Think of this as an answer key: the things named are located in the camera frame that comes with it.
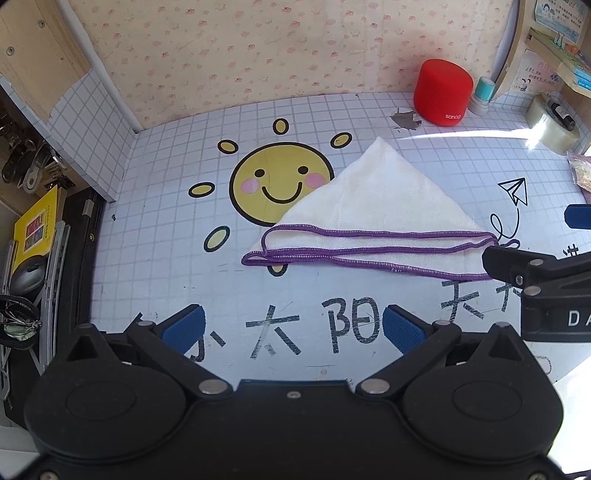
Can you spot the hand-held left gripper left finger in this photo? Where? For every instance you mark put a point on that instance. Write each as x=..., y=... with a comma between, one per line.
x=187, y=325

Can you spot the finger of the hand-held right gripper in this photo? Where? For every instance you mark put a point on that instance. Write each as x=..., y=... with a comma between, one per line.
x=579, y=217
x=531, y=270

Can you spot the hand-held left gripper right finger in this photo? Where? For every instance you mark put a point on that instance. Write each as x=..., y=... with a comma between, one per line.
x=401, y=325

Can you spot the white towel purple trim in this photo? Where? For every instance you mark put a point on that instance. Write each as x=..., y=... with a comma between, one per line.
x=383, y=203

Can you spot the clear plastic snack bag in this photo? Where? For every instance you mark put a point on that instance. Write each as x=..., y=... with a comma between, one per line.
x=581, y=175

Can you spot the clear tape roll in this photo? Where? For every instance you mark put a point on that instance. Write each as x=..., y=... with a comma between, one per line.
x=542, y=127

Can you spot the black marker pen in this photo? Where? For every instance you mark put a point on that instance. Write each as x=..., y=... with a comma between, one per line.
x=562, y=115

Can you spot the black case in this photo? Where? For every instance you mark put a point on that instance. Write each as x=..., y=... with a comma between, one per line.
x=83, y=258

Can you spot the cartoon paper note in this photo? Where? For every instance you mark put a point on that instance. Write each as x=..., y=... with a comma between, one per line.
x=538, y=74

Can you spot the teal capped white bottle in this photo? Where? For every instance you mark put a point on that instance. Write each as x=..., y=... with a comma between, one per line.
x=482, y=94

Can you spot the stack of books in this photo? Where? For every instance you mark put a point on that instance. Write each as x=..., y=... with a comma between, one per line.
x=563, y=60

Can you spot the grey computer mouse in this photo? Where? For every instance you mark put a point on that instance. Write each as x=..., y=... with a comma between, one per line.
x=27, y=274

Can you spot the wooden bookshelf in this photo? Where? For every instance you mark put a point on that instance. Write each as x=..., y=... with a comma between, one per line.
x=512, y=60

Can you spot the yellow book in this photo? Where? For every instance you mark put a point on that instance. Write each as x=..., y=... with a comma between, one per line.
x=37, y=226

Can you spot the red cylindrical speaker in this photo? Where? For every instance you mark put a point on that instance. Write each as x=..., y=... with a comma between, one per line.
x=443, y=92

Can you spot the pile of metal clips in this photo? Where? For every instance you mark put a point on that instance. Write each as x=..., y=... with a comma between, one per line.
x=27, y=157

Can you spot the white plastic pipe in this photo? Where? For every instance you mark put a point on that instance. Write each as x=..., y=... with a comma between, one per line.
x=101, y=69

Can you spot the wooden storage shelf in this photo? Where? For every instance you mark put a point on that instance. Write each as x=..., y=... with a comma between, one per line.
x=41, y=50

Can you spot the cartoon wall poster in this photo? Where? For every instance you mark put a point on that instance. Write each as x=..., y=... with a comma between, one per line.
x=561, y=18

